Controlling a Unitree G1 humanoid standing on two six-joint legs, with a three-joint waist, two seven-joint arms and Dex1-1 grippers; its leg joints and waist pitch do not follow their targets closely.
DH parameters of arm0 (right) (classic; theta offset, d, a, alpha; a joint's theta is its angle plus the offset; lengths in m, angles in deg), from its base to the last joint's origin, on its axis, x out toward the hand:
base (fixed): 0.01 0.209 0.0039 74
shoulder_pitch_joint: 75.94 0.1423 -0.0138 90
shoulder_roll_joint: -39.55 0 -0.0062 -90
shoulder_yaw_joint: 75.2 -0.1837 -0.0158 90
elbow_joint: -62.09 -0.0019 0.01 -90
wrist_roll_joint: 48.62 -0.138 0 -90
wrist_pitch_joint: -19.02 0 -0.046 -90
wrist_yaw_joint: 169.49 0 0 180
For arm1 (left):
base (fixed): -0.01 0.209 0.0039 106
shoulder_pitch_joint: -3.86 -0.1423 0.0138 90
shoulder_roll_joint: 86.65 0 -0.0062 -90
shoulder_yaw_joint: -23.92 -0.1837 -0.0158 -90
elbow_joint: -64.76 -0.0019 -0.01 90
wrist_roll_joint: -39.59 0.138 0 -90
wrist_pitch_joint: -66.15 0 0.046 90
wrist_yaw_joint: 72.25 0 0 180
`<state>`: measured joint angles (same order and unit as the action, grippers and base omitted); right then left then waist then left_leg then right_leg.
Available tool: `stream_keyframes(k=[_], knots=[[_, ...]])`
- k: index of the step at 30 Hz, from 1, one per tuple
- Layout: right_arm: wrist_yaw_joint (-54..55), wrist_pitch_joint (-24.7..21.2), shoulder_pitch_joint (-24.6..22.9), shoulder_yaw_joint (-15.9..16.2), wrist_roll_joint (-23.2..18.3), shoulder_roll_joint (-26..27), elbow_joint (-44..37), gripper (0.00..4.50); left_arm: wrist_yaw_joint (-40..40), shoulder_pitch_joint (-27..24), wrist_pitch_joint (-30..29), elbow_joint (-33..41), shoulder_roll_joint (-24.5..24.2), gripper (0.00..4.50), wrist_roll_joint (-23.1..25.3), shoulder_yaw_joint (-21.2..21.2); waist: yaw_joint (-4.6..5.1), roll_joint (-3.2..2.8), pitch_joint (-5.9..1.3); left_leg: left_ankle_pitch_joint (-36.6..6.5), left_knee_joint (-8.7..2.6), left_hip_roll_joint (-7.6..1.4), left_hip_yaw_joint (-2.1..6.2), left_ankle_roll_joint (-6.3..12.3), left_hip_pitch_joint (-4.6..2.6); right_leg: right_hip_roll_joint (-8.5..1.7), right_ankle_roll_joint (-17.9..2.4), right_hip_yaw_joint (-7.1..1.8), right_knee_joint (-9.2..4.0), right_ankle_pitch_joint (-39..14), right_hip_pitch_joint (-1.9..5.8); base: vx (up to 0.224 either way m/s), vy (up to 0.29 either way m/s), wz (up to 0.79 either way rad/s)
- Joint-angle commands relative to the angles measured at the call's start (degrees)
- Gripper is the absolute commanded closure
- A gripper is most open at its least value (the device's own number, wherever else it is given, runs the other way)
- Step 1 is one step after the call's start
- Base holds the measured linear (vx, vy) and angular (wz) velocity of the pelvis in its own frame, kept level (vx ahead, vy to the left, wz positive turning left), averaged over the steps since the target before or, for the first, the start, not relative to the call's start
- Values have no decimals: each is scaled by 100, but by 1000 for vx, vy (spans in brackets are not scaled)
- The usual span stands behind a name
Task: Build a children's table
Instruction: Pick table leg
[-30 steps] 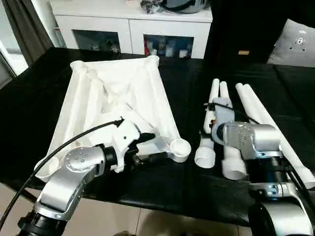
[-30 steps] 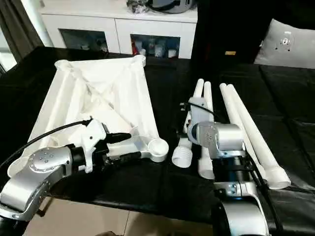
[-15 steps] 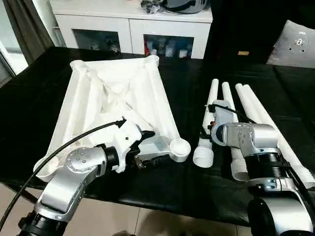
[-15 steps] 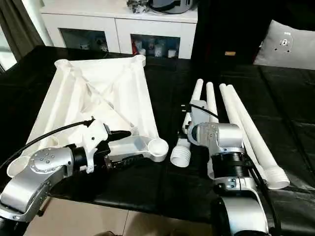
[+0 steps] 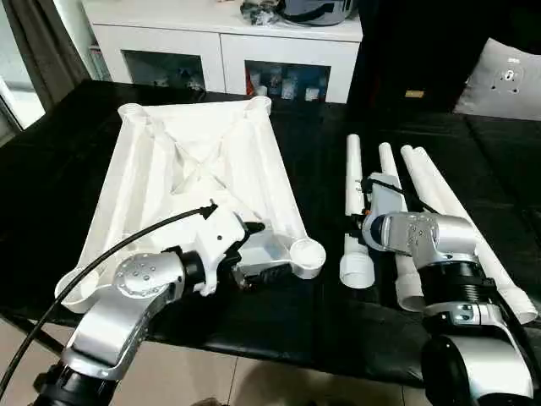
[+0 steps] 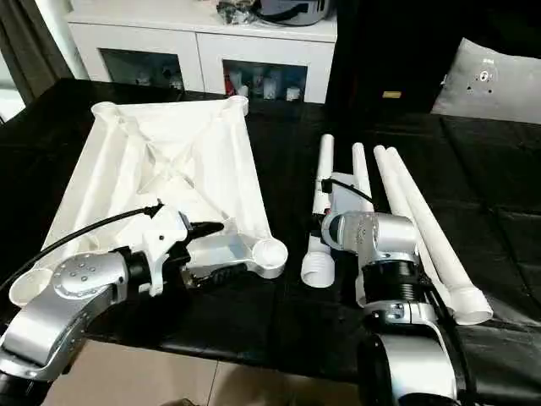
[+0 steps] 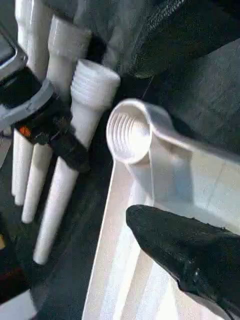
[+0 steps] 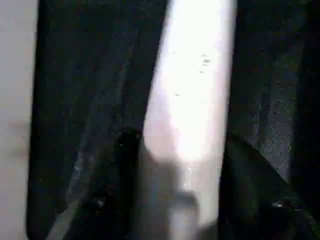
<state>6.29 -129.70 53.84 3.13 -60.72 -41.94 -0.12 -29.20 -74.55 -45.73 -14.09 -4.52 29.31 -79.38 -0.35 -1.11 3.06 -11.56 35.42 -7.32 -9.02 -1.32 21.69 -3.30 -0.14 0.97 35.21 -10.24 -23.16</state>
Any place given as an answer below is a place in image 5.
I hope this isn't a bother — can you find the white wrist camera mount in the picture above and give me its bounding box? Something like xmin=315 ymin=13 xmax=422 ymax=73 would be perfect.
xmin=192 ymin=206 xmax=249 ymax=297
xmin=362 ymin=171 xmax=405 ymax=255

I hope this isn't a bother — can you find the dark grey curtain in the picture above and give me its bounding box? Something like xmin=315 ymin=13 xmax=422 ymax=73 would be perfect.
xmin=6 ymin=0 xmax=92 ymax=107

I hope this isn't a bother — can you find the black table mat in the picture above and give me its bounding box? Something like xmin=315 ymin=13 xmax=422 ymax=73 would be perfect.
xmin=0 ymin=79 xmax=541 ymax=388

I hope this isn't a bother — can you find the white plastic table top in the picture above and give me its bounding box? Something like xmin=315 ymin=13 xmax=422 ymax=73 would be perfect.
xmin=54 ymin=96 xmax=329 ymax=315

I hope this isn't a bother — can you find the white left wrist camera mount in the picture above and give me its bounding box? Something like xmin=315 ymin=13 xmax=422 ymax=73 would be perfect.
xmin=192 ymin=206 xmax=249 ymax=297

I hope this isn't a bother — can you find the grey bag with black strap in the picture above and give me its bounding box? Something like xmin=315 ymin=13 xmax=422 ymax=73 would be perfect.
xmin=281 ymin=0 xmax=354 ymax=26

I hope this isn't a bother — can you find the black cabinet with gold label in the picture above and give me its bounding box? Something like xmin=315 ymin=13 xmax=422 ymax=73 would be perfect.
xmin=348 ymin=0 xmax=541 ymax=115

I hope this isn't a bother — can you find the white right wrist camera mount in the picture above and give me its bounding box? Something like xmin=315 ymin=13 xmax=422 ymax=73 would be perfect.
xmin=362 ymin=171 xmax=405 ymax=255

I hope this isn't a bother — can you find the white glass-door cabinet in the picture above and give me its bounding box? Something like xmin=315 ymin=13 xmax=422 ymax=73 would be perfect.
xmin=82 ymin=0 xmax=364 ymax=105

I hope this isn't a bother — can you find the white pillow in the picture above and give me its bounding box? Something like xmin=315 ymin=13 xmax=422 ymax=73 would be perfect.
xmin=454 ymin=36 xmax=541 ymax=122

